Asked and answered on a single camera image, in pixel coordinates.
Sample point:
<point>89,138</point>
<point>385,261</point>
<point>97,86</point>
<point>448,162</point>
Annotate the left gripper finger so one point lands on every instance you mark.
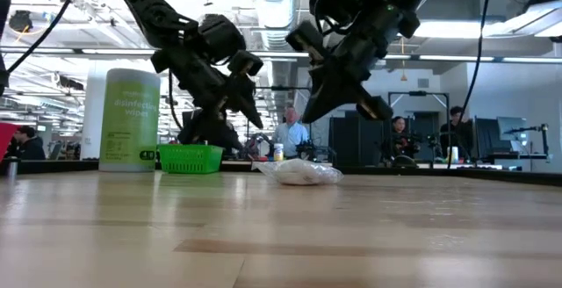
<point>246,95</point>
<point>202,125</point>

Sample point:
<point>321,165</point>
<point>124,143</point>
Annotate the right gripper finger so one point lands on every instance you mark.
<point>373,105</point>
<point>327,90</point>

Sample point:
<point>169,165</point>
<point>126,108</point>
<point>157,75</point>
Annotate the vanity pack clear bag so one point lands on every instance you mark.
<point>303,173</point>

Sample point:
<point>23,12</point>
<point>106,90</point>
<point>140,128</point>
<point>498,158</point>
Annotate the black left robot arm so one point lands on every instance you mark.
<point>149,11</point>

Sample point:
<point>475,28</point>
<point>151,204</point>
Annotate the background black robot arm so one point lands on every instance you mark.
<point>314,151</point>
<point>527,130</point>
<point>259,145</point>

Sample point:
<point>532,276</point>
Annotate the narrow green plastic basket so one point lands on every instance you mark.
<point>191,158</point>

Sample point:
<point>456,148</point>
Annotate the person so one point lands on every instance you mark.
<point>290,134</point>
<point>400,138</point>
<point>30,145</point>
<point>235,141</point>
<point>456,130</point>

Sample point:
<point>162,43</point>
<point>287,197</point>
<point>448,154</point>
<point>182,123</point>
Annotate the black partition panel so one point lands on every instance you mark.
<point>351,143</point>

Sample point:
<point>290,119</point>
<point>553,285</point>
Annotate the white bottle with yellow label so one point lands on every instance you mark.
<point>278,153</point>

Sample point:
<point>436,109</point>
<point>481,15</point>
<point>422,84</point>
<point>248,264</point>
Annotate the green disinfecting wipes canister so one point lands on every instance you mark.
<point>131,125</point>

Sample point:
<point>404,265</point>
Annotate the white pillar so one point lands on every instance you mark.
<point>94,103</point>

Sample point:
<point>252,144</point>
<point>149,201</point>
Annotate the long LED light bar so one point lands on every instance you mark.
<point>88,52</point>

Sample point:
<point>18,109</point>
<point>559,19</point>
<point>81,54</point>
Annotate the grey computer monitor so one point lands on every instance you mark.
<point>511,127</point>

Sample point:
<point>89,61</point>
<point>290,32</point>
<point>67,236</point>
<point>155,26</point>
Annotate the black ceiling fixture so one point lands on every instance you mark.
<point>19,20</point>

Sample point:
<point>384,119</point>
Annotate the background black rig frame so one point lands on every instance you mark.
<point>417,93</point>
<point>281,88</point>

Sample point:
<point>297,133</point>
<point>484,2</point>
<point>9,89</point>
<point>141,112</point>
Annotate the black aluminium table frame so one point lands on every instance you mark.
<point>417,171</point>

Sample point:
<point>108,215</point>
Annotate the short silver metal post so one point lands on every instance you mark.
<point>12,168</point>

